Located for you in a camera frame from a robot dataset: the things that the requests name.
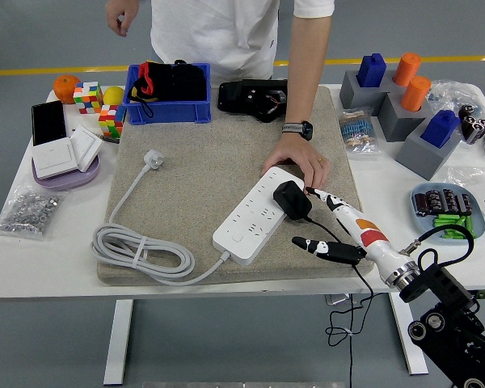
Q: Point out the white table leg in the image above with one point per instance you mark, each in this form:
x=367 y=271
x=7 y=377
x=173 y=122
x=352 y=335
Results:
x=400 y=323
x=119 y=343

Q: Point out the green cylinders pile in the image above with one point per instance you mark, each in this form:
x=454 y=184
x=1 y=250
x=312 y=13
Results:
x=448 y=221

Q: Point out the dark capacitors pile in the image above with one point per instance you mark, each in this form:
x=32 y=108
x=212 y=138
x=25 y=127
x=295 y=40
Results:
x=434 y=202

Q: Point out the person's left hand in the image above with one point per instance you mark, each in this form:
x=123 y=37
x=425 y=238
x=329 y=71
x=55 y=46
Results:
x=297 y=153

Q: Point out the white-faced puzzle cube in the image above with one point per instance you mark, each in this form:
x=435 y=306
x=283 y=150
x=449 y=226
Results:
x=88 y=99

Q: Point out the blue square peg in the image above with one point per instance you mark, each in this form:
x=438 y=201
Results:
x=440 y=129
x=371 y=70

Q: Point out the purple tray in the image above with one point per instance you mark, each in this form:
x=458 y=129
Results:
x=64 y=182

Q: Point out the black phone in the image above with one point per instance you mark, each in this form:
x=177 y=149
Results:
x=48 y=121

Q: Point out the clear hook under table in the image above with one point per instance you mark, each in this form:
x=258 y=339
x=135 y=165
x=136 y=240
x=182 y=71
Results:
x=337 y=300

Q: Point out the large white wall switch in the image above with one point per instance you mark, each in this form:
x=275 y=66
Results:
x=54 y=157

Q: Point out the colourful puzzle cube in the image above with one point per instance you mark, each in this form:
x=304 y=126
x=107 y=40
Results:
x=111 y=121

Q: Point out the orange fruit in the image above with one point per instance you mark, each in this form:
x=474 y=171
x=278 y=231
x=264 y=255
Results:
x=64 y=89

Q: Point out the person's right hand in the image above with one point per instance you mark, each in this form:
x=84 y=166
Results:
x=121 y=14

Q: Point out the grey-brown mat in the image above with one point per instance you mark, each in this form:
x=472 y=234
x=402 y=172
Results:
x=210 y=153

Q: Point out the clear bag of resistors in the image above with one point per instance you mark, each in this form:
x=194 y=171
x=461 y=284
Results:
x=357 y=131

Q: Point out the yellow lemon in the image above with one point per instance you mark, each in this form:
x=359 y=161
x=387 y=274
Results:
x=114 y=96

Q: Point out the clear bag of blue parts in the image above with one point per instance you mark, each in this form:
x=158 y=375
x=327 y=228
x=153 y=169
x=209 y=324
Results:
x=452 y=95

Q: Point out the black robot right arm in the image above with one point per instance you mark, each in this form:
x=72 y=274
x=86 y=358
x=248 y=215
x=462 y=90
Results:
x=440 y=283

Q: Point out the black and red fabric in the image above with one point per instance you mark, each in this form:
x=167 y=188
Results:
x=186 y=85

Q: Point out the clear bag of metal nuts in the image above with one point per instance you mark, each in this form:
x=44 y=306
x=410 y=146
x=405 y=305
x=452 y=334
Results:
x=28 y=212

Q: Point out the orange cylinder peg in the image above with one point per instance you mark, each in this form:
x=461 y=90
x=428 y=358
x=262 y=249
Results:
x=415 y=95
x=407 y=68

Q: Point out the person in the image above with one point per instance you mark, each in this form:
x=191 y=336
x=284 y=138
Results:
x=214 y=32

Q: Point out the empty clear plastic bag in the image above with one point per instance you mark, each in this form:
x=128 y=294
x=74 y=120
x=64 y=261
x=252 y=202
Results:
x=481 y=175

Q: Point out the light blue dish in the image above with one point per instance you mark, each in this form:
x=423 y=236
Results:
x=422 y=224

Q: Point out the white power strip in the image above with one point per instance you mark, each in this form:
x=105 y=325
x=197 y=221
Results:
x=246 y=226

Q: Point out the blue plastic bin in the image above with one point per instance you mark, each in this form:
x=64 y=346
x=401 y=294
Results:
x=165 y=113

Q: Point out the black wrist watch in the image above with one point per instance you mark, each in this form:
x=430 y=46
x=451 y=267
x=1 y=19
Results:
x=301 y=129

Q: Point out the person's left forearm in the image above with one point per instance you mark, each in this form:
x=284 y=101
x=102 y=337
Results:
x=309 y=68

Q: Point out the grey block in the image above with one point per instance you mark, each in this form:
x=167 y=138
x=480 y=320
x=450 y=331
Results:
x=400 y=123
x=420 y=159
x=353 y=97

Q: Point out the black electronic device shell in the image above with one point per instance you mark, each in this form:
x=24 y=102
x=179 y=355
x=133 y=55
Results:
x=234 y=97

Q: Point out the small white wall switch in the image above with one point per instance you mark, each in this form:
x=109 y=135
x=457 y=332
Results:
x=87 y=145

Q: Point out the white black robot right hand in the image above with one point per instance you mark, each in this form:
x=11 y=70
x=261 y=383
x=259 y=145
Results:
x=372 y=238

